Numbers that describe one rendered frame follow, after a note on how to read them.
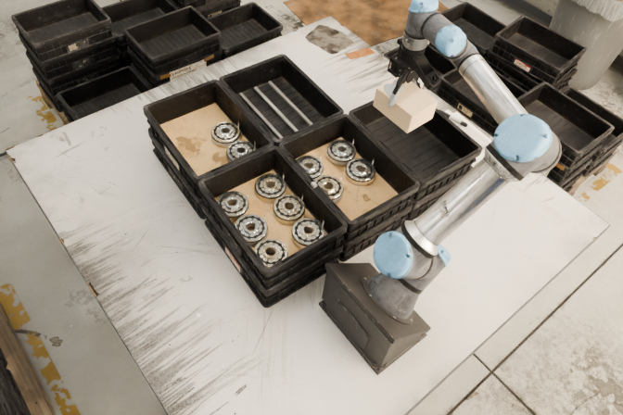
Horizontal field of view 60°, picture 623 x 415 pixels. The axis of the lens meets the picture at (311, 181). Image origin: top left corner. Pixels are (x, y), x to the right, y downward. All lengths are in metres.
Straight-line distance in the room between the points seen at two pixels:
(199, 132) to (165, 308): 0.64
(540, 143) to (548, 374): 1.54
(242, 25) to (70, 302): 1.77
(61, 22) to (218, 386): 2.24
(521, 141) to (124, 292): 1.23
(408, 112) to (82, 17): 2.09
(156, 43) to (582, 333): 2.52
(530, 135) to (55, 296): 2.10
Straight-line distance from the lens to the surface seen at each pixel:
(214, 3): 3.32
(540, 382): 2.65
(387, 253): 1.41
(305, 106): 2.11
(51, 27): 3.26
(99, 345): 2.54
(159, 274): 1.82
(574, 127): 2.94
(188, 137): 2.00
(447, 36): 1.52
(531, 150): 1.31
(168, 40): 3.04
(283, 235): 1.71
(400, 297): 1.56
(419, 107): 1.74
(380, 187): 1.87
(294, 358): 1.67
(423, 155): 2.01
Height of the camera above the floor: 2.25
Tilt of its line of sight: 50 degrees down
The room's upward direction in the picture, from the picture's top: 6 degrees clockwise
